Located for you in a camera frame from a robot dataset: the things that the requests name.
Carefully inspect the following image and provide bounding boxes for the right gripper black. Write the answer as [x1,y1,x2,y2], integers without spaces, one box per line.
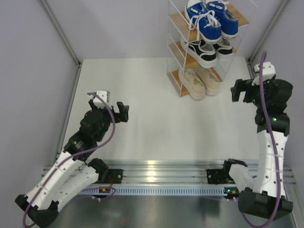
[231,77,274,109]

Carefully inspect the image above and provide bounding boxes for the beige lace sneaker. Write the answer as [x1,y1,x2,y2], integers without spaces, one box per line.
[196,66,219,96]
[178,68,206,100]

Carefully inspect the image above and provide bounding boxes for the black white sneaker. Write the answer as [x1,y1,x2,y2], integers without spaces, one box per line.
[213,37,233,62]
[180,37,217,68]

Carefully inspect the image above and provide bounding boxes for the blue canvas sneaker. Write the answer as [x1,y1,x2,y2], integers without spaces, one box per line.
[185,0,221,44]
[205,0,238,39]

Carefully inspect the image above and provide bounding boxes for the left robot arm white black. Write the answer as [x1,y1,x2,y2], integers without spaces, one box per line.
[15,98,130,228]

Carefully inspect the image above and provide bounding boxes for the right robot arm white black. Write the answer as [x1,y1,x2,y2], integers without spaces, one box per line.
[222,78,293,220]

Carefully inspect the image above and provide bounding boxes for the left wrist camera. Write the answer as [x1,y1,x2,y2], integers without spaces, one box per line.
[93,90,111,108]

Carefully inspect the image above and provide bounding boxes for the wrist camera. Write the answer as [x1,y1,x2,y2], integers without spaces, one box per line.
[251,62,276,86]
[93,90,111,108]

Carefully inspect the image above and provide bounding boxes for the right aluminium frame post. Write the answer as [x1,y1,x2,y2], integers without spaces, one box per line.
[247,0,290,65]

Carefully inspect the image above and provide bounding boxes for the aluminium frame post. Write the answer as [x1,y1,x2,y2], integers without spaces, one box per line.
[38,0,81,67]
[247,0,290,65]

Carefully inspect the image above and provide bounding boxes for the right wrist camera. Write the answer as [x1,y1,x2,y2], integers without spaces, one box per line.
[251,62,276,86]

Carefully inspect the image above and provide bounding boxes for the aluminium mounting rail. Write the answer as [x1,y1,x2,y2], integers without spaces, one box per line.
[40,159,296,185]

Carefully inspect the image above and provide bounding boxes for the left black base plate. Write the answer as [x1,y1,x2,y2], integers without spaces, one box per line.
[95,169,123,184]

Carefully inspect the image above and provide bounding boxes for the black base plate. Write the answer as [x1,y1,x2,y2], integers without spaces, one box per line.
[95,169,123,184]
[206,169,235,185]

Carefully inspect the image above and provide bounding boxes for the white wire wooden shoe shelf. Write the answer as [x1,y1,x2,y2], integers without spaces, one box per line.
[167,0,257,97]

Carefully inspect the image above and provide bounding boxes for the perforated cable duct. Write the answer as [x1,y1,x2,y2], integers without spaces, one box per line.
[80,186,238,196]

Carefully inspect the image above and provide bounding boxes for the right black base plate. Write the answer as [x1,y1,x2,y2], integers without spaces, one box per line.
[206,169,235,185]

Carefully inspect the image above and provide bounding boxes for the left aluminium frame post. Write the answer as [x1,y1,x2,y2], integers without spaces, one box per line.
[38,0,81,67]

